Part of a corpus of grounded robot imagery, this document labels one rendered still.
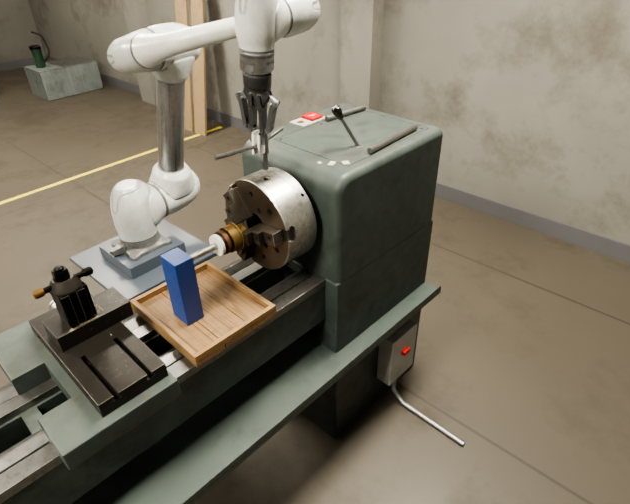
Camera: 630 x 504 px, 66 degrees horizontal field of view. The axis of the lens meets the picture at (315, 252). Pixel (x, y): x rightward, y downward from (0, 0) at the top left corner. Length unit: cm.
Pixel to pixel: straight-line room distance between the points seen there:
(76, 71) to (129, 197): 572
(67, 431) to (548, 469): 184
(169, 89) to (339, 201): 74
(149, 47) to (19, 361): 95
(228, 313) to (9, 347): 61
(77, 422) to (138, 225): 90
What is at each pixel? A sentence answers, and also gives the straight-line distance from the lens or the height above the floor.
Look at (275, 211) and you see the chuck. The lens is 147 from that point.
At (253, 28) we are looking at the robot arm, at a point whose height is 168.
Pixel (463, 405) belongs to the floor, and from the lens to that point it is 249.
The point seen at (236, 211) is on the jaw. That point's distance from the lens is 155.
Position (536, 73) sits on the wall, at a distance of 357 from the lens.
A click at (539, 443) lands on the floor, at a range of 247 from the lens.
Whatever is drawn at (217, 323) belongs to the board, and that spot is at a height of 89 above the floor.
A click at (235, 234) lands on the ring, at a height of 111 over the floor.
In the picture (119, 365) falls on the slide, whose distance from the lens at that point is 136.
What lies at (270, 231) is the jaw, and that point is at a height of 112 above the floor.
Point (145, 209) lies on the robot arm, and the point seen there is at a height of 98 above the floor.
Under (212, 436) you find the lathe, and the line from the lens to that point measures 169.
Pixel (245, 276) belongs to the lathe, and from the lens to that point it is 173.
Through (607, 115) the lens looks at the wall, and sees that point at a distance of 350.
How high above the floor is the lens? 189
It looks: 34 degrees down
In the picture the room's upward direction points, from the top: 1 degrees counter-clockwise
